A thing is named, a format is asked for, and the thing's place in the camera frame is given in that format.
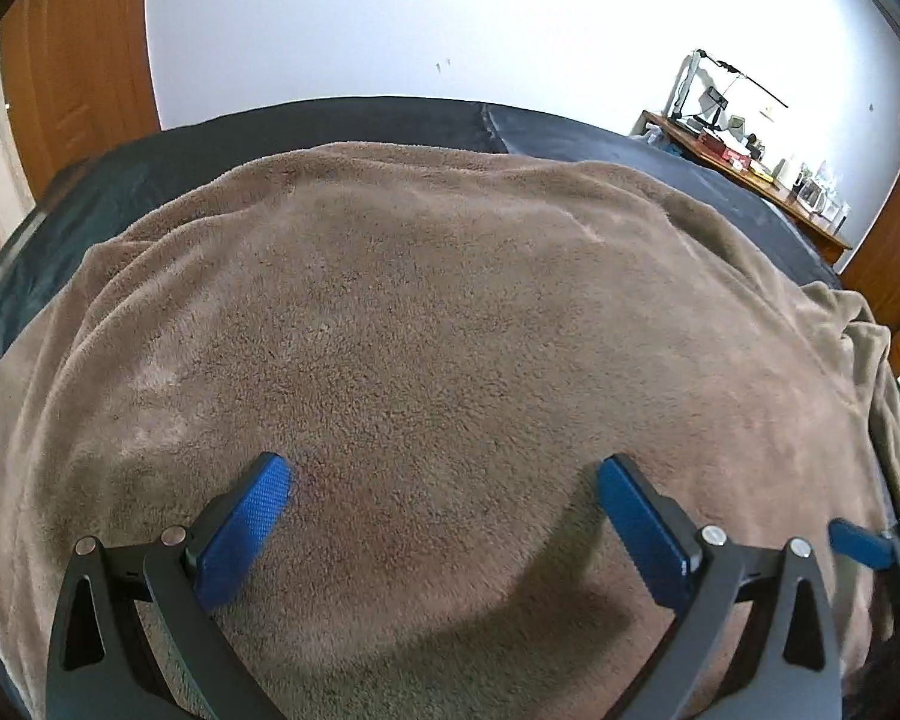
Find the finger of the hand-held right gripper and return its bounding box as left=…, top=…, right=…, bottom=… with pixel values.
left=827, top=517, right=899, bottom=572

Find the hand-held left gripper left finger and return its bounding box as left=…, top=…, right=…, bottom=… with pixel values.
left=45, top=452, right=295, bottom=720

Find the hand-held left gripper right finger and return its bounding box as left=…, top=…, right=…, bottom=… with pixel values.
left=596, top=454, right=845, bottom=720

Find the brown fleece garment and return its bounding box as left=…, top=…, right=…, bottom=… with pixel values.
left=0, top=141, right=900, bottom=720

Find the wooden door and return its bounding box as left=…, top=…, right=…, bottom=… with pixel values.
left=842, top=82, right=900, bottom=332
left=0, top=0, right=161, bottom=197

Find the wooden desk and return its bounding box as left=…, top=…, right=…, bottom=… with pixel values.
left=634, top=110, right=854, bottom=266

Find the clear glass container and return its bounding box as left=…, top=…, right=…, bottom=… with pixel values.
left=795, top=165, right=833, bottom=212

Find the bed with dark sheet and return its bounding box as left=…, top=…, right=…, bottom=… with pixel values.
left=0, top=96, right=900, bottom=526

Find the red box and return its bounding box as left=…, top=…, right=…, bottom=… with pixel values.
left=696, top=131, right=752, bottom=166

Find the black metal stand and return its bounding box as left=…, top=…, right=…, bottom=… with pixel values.
left=670, top=49, right=790, bottom=123

